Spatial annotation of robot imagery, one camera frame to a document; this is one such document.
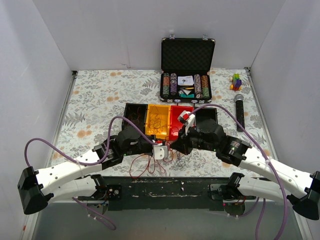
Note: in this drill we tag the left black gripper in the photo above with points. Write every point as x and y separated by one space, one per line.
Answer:
147 146

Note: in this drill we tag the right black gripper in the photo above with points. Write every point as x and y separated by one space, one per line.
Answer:
182 144

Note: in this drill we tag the black bin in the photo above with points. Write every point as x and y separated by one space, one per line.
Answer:
204 114
137 114

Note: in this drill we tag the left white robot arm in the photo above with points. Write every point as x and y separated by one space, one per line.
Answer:
36 187

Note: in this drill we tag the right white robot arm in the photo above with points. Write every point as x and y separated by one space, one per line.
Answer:
301 188

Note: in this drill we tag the red bin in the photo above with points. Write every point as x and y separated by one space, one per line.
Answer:
175 124

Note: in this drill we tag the yellow bin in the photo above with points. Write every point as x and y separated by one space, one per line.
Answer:
158 121

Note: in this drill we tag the floral table mat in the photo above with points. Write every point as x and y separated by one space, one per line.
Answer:
98 99

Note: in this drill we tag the playing card deck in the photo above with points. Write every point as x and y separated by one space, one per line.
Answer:
185 80

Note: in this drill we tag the black microphone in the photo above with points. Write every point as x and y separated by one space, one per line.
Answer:
239 108

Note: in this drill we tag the colourful toy block car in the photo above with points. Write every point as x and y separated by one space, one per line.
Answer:
235 82

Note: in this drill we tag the black poker chip case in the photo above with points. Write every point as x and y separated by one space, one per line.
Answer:
186 57

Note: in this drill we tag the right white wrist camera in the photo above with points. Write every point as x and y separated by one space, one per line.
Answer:
187 119

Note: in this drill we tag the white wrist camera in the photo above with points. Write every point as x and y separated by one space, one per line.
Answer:
187 119
160 151

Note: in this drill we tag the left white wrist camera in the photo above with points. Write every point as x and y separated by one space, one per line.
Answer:
160 151

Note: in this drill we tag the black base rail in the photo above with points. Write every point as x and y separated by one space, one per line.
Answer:
158 193

